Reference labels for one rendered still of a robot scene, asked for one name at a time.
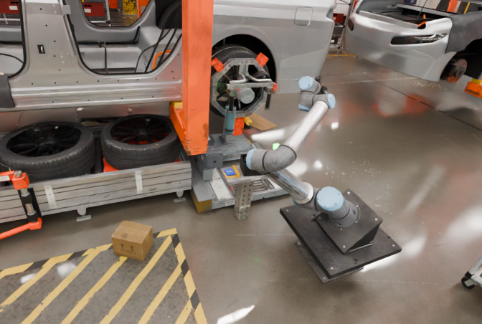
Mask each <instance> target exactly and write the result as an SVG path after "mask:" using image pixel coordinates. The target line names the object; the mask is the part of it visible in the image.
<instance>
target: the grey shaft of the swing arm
mask: <svg viewBox="0 0 482 324"><path fill-rule="evenodd" d="M14 175H15V177H16V178H21V177H22V176H23V175H22V171H21V170H19V169H18V170H15V171H14ZM17 191H18V194H19V198H20V199H21V202H22V206H23V208H24V211H25V214H26V216H27V219H28V221H29V223H36V222H37V221H38V218H42V214H41V211H40V209H39V205H38V203H37V198H36V196H35V193H34V189H33V188H30V189H28V188H25V189H20V190H17Z"/></svg>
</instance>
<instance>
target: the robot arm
mask: <svg viewBox="0 0 482 324"><path fill-rule="evenodd" d="M321 80H322V78H321V76H317V77H315V79H313V78H312V77H309V76H305V77H302V78H301V79H300V81H299V83H298V85H299V88H300V89H301V91H300V98H299V106H298V108H299V110H303V111H308V113H307V114H306V116H305V117H304V118H303V119H302V121H301V122H300V123H299V124H298V126H297V127H296V129H295V130H294V131H293V132H292V133H291V135H290V136H289V138H288V139H287V141H286V142H284V144H280V145H279V146H278V147H277V148H276V149H274V150H262V149H257V148H256V149H252V150H250V151H249V152H248V154H247V157H246V164H247V167H248V168H249V169H251V170H256V171H258V172H259V173H261V174H262V175H264V176H266V177H267V178H269V179H270V180H271V181H272V182H274V183H275V184H277V185H278V186H279V187H281V188H282V189H284V190H285V191H287V192H288V193H289V194H290V195H292V197H293V198H292V200H293V203H294V204H295V205H296V206H298V207H301V208H304V209H310V210H314V211H319V212H323V213H327V214H328V215H329V219H330V221H331V222H332V224H334V225H335V226H337V227H347V226H349V225H351V224H352V223H353V222H354V221H355V219H356V216H357V210H356V207H355V206H354V205H353V204H352V203H351V202H350V201H347V200H346V199H345V198H344V197H343V196H342V194H341V192H340V191H338V190H337V189H335V188H334V187H330V186H328V187H325V188H322V189H318V188H314V187H312V185H310V184H309V183H306V182H302V181H301V180H300V179H298V178H297V177H296V176H294V175H293V174H292V173H291V172H290V171H289V170H288V169H286V168H287V167H289V166H290V165H291V164H292V163H293V162H294V161H295V160H296V158H297V152H298V151H299V149H300V148H301V146H302V145H303V144H304V142H305V141H306V139H307V138H308V136H309V135H310V134H311V132H312V131H313V129H314V128H315V127H316V126H317V124H318V123H319V121H320V120H321V119H322V117H323V116H324V114H325V113H326V112H327V111H328V109H333V108H334V107H335V97H334V96H333V95H332V94H327V92H328V88H327V87H324V86H321Z"/></svg>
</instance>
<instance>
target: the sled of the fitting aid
mask: <svg viewBox="0 0 482 324"><path fill-rule="evenodd" d="M248 141H249V140H248ZM249 142H250V141H249ZM250 144H251V142H250ZM252 149H255V148H254V147H253V145H252V144H251V148H249V149H244V150H238V151H228V152H224V153H223V157H224V159H223V161H231V160H236V159H240V157H241V154H246V153H248V152H249V151H250V150H252Z"/></svg>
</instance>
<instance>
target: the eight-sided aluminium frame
mask: <svg viewBox="0 0 482 324"><path fill-rule="evenodd" d="M223 65H224V66H225V68H224V69H223V70H222V71H221V72H218V71H216V72H215V73H214V74H213V75H212V76H211V80H210V81H211V82H210V99H209V101H210V102H211V104H212V105H213V106H214V107H215V108H216V109H218V111H220V112H221V114H223V116H225V113H226V110H225V109H224V108H223V107H222V106H220V105H219V104H218V103H217V102H216V98H217V81H218V80H219V79H220V78H221V77H222V76H223V75H224V74H225V73H226V72H227V71H228V70H229V69H230V68H231V67H232V66H233V65H254V66H255V68H256V69H257V70H258V71H261V70H263V71H264V69H263V68H262V67H261V66H260V65H259V64H258V61H257V60H256V59H254V58H232V59H228V60H227V61H226V62H225V63H224V64H223ZM266 100H267V93H266V91H264V89H263V87H262V89H261V94H260V97H259V98H258V99H257V100H256V101H255V102H254V103H253V104H252V105H251V106H250V107H249V108H248V109H247V110H242V111H236V113H235V118H243V117H250V116H251V115H252V114H253V113H254V112H255V111H256V110H257V109H258V108H259V107H260V106H261V105H262V104H263V103H264V102H265V101H266Z"/></svg>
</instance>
